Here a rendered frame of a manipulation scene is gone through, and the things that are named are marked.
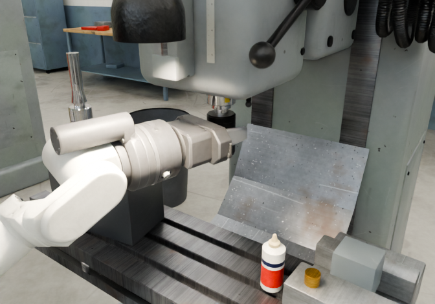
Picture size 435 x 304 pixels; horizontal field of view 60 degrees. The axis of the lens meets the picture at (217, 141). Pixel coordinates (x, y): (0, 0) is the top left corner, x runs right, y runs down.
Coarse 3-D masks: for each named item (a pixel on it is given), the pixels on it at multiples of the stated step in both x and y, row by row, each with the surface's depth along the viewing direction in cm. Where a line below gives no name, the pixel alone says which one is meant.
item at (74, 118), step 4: (92, 112) 82; (72, 116) 79; (76, 116) 79; (80, 116) 79; (84, 116) 79; (88, 116) 80; (92, 116) 81; (72, 120) 80; (76, 120) 79; (80, 120) 79
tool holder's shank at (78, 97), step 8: (72, 56) 76; (72, 64) 76; (72, 72) 77; (80, 72) 78; (72, 80) 77; (80, 80) 78; (72, 88) 78; (80, 88) 78; (72, 96) 79; (80, 96) 79; (80, 104) 79
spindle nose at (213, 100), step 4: (208, 96) 59; (212, 96) 58; (216, 96) 58; (208, 100) 59; (212, 100) 58; (216, 100) 58; (220, 100) 58; (224, 100) 58; (232, 100) 59; (212, 104) 59; (216, 104) 58; (220, 104) 58; (224, 104) 58; (228, 104) 58; (232, 104) 59
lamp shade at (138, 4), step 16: (128, 0) 34; (144, 0) 34; (160, 0) 34; (176, 0) 35; (112, 16) 36; (128, 16) 34; (144, 16) 34; (160, 16) 34; (176, 16) 35; (128, 32) 35; (144, 32) 34; (160, 32) 35; (176, 32) 36
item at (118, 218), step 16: (128, 192) 74; (144, 192) 79; (160, 192) 85; (128, 208) 76; (144, 208) 80; (160, 208) 86; (96, 224) 82; (112, 224) 79; (128, 224) 77; (144, 224) 81; (128, 240) 79
